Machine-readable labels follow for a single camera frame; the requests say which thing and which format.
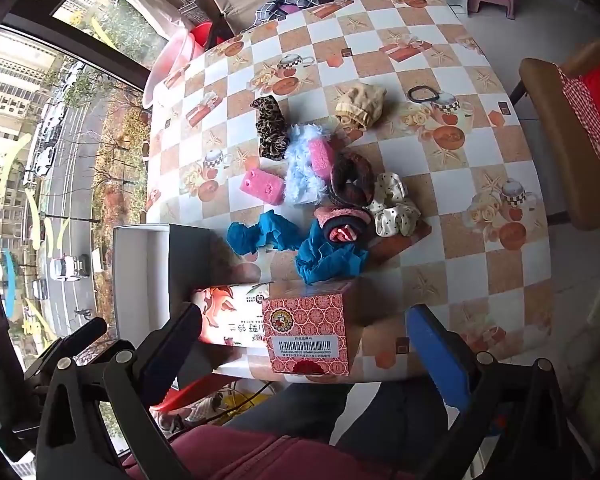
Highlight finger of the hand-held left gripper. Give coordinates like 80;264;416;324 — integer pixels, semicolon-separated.
27;317;109;386

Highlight grey box with white inside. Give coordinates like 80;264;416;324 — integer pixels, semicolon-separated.
112;224;216;361

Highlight cream polka dot scrunchie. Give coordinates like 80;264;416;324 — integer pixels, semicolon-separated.
367;172;422;237

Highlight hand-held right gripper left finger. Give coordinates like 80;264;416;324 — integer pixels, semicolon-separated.
35;301;204;480

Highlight red patterned box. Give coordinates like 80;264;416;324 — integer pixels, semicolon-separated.
261;280;363;377

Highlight black hair tie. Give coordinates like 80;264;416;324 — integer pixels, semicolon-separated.
406;85;440;105

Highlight red plastic bucket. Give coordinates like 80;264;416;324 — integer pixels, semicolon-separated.
187;22;216;51

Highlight pink fuzzy scrunchie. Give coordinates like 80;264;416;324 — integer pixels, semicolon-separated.
312;205;373;246

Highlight blue cloth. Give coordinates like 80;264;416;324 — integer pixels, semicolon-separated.
295;232;370;285
226;210;306;256

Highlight person's maroon jacket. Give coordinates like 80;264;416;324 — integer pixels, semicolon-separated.
167;422;431;480

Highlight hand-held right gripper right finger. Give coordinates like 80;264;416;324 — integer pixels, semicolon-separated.
406;303;583;480

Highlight checkered printed tablecloth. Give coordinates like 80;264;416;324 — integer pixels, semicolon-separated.
142;0;553;381

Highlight brown scrunchie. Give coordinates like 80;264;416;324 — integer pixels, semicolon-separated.
329;151;377;207

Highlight floral printed box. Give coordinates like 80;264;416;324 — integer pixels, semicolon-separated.
190;281;276;376

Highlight beige knit scrunchie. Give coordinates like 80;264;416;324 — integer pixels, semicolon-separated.
335;84;387;128

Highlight brown wooden chair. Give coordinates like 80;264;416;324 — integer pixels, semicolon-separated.
510;37;600;231

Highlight leopard print scrunchie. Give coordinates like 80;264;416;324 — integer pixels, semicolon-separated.
250;95;288;161

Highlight dark checked cloth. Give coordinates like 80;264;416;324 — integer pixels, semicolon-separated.
252;0;331;26

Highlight pink sponge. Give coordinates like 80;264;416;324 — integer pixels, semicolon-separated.
307;137;337;180
239;166;285;206

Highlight person's dark pants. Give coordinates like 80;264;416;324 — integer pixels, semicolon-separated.
220;375;461;461

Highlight light blue fluffy scrunchie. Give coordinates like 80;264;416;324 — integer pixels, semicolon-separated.
282;124;341;206

